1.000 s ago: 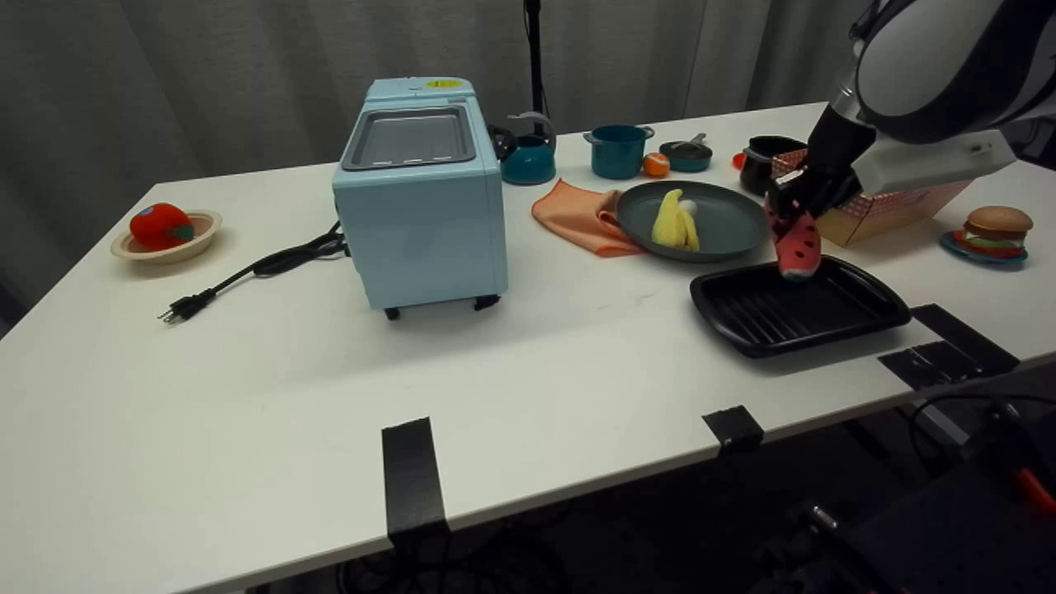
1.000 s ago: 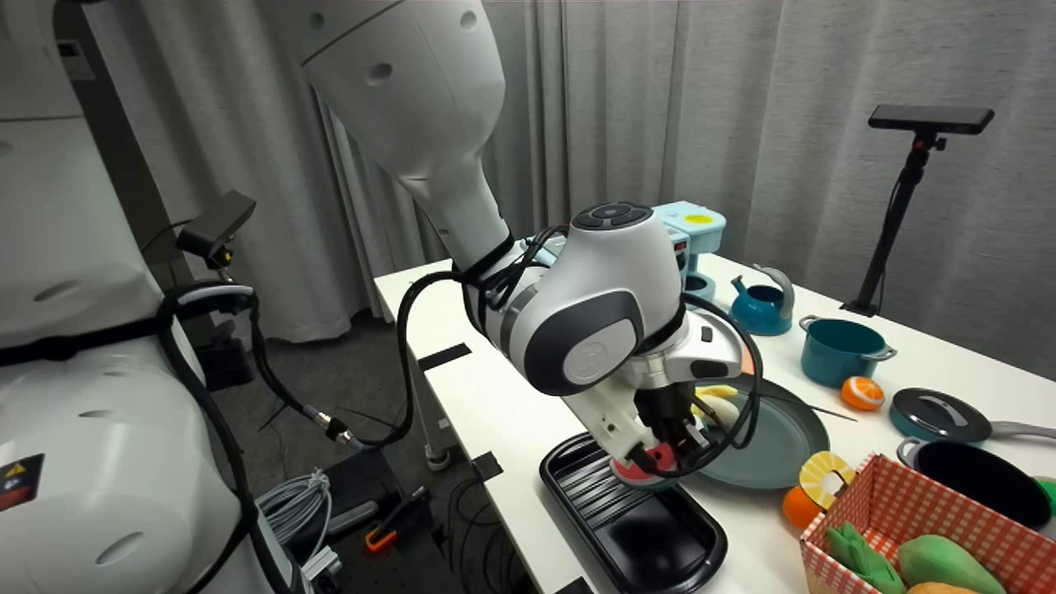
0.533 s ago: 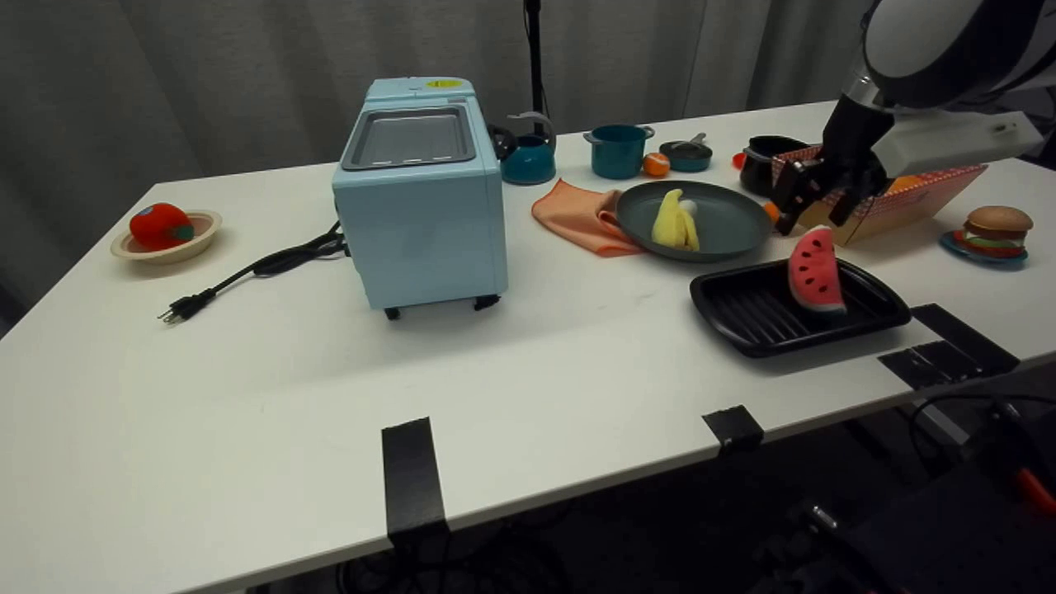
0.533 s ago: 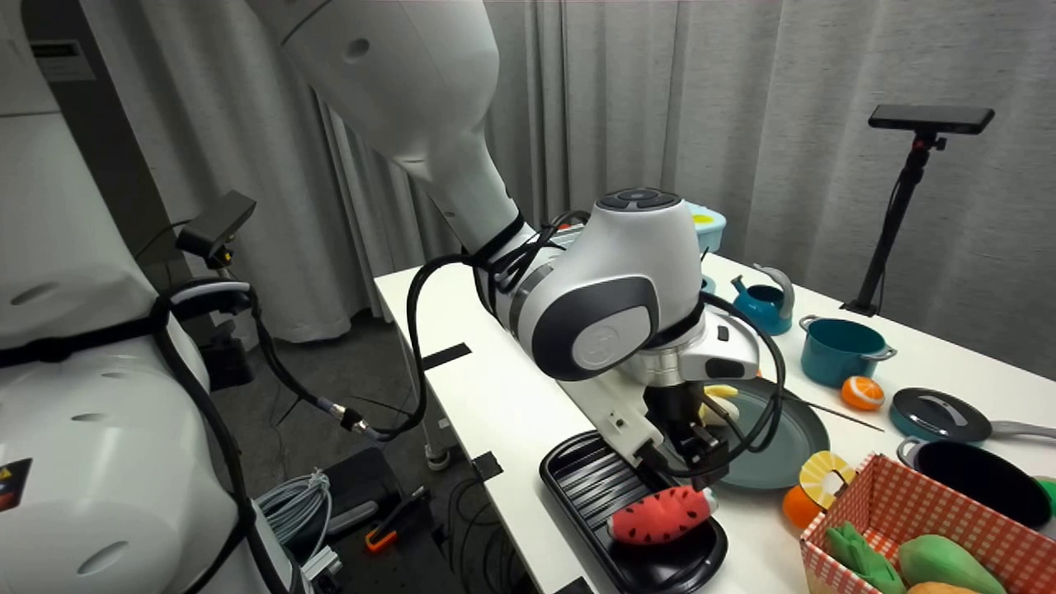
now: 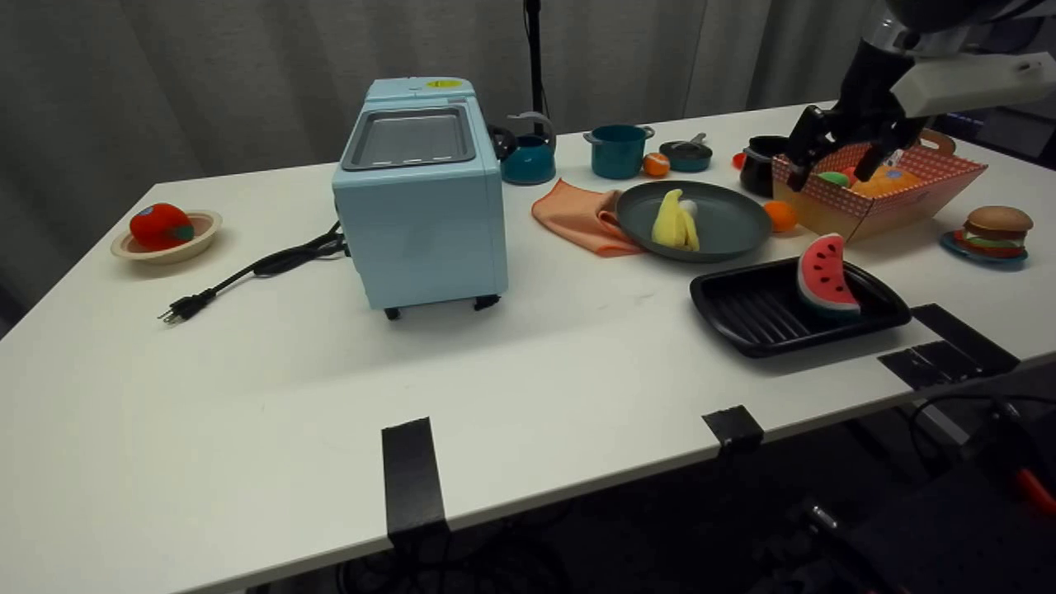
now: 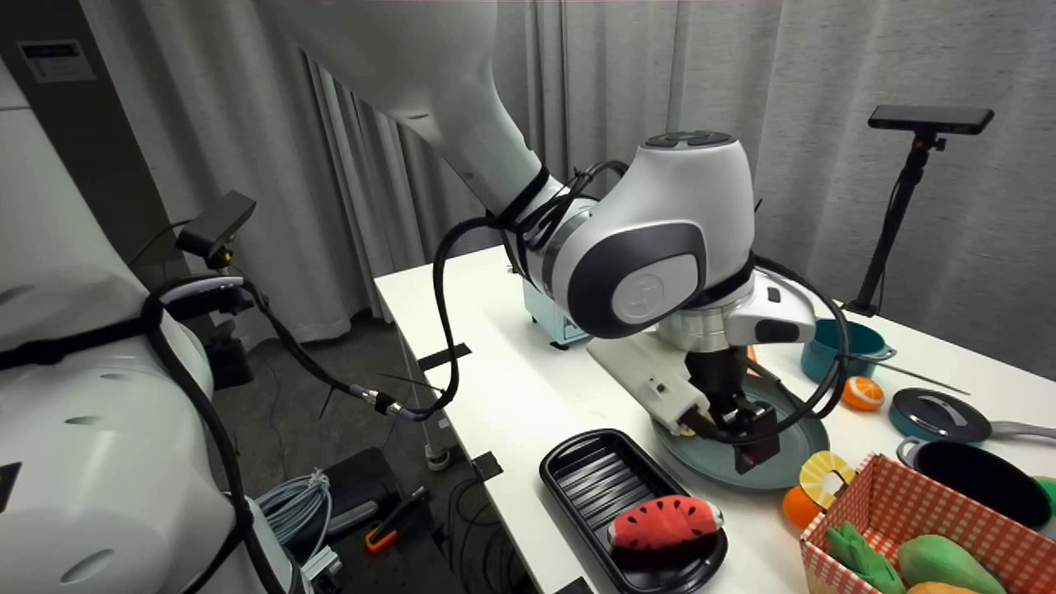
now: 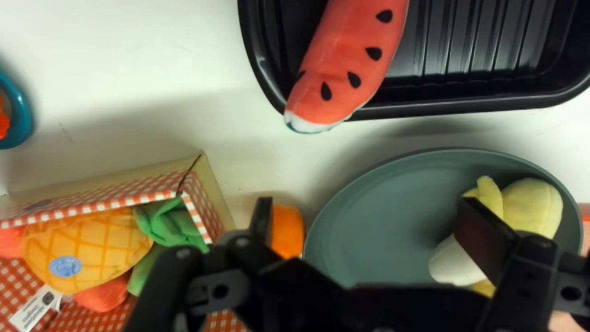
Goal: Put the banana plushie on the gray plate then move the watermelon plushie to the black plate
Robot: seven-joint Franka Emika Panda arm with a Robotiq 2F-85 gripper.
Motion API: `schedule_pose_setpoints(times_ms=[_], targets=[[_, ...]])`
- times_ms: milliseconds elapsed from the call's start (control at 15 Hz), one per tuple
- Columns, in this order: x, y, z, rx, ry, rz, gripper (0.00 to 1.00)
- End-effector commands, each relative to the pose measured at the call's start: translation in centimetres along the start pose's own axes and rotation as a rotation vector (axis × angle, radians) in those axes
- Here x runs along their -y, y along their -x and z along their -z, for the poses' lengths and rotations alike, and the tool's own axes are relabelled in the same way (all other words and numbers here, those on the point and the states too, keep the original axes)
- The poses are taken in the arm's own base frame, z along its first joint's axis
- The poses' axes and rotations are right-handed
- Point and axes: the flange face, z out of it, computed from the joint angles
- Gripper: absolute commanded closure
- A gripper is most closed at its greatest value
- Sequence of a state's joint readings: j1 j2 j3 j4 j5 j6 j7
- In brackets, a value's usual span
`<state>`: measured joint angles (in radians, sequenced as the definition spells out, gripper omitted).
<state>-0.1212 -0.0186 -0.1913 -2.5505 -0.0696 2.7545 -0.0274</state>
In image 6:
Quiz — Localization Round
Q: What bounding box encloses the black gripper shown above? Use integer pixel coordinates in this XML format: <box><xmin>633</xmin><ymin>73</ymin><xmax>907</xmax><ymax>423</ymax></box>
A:
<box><xmin>682</xmin><ymin>343</ymin><xmax>786</xmax><ymax>479</ymax></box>

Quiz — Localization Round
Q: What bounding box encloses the watermelon slice plushie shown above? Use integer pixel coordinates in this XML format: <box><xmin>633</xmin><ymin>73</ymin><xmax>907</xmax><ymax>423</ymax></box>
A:
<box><xmin>607</xmin><ymin>492</ymin><xmax>728</xmax><ymax>554</ymax></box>

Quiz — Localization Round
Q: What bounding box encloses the gray plate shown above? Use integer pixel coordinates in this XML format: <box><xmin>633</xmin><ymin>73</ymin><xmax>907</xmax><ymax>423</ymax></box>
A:
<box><xmin>656</xmin><ymin>366</ymin><xmax>834</xmax><ymax>495</ymax></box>

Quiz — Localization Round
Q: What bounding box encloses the orange fruit plushie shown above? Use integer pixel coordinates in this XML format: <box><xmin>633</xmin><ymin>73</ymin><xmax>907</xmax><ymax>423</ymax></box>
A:
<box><xmin>840</xmin><ymin>372</ymin><xmax>889</xmax><ymax>416</ymax></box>
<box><xmin>780</xmin><ymin>482</ymin><xmax>827</xmax><ymax>534</ymax></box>

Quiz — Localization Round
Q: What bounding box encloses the green leafy plushie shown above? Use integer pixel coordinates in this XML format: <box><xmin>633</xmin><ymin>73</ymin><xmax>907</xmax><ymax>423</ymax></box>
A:
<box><xmin>823</xmin><ymin>517</ymin><xmax>907</xmax><ymax>594</ymax></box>

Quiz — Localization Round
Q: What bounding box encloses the green pear plushie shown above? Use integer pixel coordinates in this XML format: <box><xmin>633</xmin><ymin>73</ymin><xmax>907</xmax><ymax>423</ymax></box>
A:
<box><xmin>896</xmin><ymin>531</ymin><xmax>981</xmax><ymax>594</ymax></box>

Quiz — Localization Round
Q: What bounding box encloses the yellow orange plushie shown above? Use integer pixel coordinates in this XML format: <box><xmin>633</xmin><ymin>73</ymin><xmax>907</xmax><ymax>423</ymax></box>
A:
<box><xmin>904</xmin><ymin>578</ymin><xmax>985</xmax><ymax>594</ymax></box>

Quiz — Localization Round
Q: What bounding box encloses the white label plate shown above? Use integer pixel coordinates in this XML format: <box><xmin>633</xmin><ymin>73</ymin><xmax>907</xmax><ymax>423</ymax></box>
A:
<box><xmin>17</xmin><ymin>40</ymin><xmax>99</xmax><ymax>85</ymax></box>

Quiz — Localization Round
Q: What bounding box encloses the teal toy pot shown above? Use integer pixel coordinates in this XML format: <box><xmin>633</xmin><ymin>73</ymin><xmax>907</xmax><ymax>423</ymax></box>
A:
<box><xmin>798</xmin><ymin>316</ymin><xmax>898</xmax><ymax>388</ymax></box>

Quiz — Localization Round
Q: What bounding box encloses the black oblong tray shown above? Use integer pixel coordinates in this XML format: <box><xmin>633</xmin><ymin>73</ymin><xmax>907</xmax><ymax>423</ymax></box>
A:
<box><xmin>537</xmin><ymin>425</ymin><xmax>733</xmax><ymax>594</ymax></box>

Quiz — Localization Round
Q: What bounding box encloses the red checkered basket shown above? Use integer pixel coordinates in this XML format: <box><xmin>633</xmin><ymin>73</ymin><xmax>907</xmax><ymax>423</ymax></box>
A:
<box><xmin>798</xmin><ymin>451</ymin><xmax>1056</xmax><ymax>594</ymax></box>

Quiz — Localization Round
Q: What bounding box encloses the black tape strip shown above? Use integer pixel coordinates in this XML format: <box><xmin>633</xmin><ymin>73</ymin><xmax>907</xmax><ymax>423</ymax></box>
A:
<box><xmin>412</xmin><ymin>341</ymin><xmax>476</xmax><ymax>372</ymax></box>
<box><xmin>468</xmin><ymin>450</ymin><xmax>509</xmax><ymax>487</ymax></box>

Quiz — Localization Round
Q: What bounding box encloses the black tripod stand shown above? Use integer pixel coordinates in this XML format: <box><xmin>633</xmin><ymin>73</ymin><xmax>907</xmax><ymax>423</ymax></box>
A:
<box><xmin>840</xmin><ymin>128</ymin><xmax>951</xmax><ymax>321</ymax></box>

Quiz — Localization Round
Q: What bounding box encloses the gray curtain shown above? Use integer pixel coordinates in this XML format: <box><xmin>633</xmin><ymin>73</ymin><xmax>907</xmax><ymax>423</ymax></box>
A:
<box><xmin>79</xmin><ymin>0</ymin><xmax>1056</xmax><ymax>378</ymax></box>

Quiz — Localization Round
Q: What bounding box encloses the black floor device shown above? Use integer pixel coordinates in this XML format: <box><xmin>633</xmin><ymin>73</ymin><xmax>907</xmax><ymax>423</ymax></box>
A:
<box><xmin>323</xmin><ymin>443</ymin><xmax>407</xmax><ymax>541</ymax></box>

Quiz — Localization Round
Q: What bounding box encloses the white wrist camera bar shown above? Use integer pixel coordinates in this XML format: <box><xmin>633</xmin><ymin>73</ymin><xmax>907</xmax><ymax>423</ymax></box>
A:
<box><xmin>585</xmin><ymin>336</ymin><xmax>720</xmax><ymax>438</ymax></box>

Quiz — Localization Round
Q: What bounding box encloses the gray utensil handle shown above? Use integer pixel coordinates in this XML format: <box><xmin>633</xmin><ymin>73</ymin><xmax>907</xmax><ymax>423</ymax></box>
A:
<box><xmin>985</xmin><ymin>421</ymin><xmax>1056</xmax><ymax>450</ymax></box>

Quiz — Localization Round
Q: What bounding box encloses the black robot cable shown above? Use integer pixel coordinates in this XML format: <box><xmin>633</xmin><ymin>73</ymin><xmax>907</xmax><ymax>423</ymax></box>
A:
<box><xmin>21</xmin><ymin>159</ymin><xmax>856</xmax><ymax>594</ymax></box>

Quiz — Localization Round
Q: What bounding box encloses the orange handled tool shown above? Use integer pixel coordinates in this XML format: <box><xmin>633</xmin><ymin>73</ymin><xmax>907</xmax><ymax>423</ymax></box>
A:
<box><xmin>361</xmin><ymin>482</ymin><xmax>431</xmax><ymax>554</ymax></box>

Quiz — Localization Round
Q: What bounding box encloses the white cable bundle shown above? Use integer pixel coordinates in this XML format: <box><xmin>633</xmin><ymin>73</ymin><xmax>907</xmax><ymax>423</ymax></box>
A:
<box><xmin>247</xmin><ymin>468</ymin><xmax>345</xmax><ymax>589</ymax></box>

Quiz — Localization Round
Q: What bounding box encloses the black camera on clamp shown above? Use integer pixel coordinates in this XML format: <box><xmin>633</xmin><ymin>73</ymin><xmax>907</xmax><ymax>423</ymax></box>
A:
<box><xmin>173</xmin><ymin>193</ymin><xmax>260</xmax><ymax>267</ymax></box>

